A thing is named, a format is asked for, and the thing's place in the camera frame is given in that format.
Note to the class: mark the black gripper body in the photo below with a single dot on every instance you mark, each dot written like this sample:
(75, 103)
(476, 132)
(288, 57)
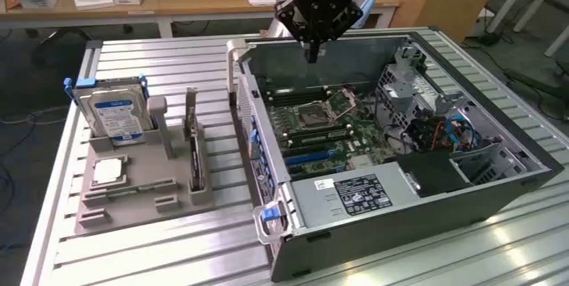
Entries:
(322, 2)

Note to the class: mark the graphics card with metal bracket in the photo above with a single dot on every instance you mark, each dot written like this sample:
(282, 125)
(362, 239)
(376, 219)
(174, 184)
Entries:
(194, 152)

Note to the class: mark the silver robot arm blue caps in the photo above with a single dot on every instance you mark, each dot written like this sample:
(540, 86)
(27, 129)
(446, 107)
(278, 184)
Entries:
(282, 29)

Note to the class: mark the black RAM slot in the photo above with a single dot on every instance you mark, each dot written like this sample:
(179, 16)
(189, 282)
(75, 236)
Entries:
(294, 92)
(298, 101)

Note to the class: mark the blue expansion slot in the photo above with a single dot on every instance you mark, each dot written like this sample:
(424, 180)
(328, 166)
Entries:
(308, 159)

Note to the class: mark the wooden desk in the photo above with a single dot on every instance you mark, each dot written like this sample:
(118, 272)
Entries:
(201, 2)

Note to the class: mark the wooden cabinet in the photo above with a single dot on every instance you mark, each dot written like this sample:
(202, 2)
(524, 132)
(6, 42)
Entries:
(444, 2)

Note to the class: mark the metal disk bay cage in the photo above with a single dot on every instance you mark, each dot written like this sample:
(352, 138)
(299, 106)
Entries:
(403, 82)

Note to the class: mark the open metal socket cover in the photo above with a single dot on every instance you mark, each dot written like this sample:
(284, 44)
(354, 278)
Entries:
(343, 102)

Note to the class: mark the white floor unit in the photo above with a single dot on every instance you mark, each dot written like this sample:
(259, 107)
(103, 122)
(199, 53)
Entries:
(480, 26)

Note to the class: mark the CPU socket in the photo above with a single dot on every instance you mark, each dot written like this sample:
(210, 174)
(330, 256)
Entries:
(314, 114)

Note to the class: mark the black power adapter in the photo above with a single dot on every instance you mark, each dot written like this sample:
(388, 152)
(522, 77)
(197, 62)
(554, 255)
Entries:
(491, 39)

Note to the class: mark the installed black RAM stick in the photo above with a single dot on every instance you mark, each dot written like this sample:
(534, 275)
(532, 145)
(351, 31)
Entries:
(320, 137)

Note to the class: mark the green motherboard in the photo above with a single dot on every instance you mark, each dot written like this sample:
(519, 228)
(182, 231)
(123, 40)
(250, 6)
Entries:
(360, 146)

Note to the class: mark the black floor stand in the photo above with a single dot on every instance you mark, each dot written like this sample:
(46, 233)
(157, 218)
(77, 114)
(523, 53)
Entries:
(534, 81)

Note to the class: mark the hard disk in blue caddy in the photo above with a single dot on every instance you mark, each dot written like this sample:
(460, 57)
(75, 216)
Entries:
(114, 116)

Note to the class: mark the small metal disk bay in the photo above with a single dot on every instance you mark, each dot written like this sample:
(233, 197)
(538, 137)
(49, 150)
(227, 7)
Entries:
(490, 166)

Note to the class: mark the grey printed parts rack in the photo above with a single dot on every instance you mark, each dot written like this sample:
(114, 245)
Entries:
(142, 172)

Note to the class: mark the grey power supply unit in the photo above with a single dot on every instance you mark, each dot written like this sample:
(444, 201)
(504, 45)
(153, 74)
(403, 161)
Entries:
(316, 206)

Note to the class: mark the silver CPU chip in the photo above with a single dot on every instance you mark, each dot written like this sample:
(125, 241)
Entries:
(109, 171)

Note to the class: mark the green RAM stick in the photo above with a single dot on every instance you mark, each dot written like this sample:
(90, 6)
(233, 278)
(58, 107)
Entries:
(134, 190)

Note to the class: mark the open black PC case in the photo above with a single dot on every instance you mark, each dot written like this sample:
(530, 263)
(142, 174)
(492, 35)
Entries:
(400, 232)

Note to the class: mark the white table frame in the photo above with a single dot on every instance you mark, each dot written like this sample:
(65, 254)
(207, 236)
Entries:
(498, 17)

